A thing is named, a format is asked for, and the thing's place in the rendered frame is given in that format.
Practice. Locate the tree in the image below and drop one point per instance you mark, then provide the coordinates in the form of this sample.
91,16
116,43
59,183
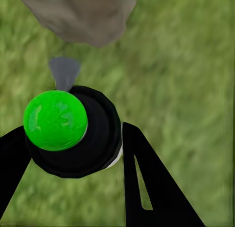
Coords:
96,22

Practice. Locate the pesticide atomizer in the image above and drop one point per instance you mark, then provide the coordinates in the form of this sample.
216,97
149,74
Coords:
73,131

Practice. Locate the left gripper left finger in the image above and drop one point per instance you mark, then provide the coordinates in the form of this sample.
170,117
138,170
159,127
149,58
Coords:
14,159

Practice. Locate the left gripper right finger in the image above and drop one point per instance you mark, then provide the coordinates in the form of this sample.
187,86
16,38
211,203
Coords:
170,206

